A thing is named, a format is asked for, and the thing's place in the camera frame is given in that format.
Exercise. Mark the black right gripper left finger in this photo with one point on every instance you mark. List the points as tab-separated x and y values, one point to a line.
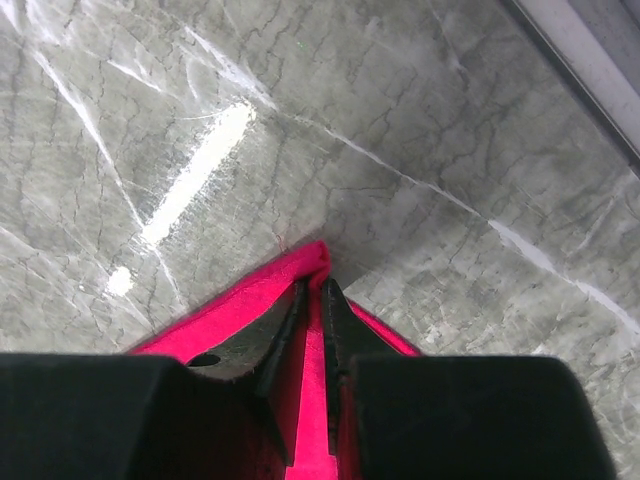
98	416

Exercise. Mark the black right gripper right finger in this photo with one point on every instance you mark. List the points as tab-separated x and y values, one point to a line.
396	414

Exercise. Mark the red t shirt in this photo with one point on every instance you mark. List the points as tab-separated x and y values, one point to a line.
260	310

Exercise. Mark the aluminium rail frame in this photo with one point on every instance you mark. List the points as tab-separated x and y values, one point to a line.
594	47

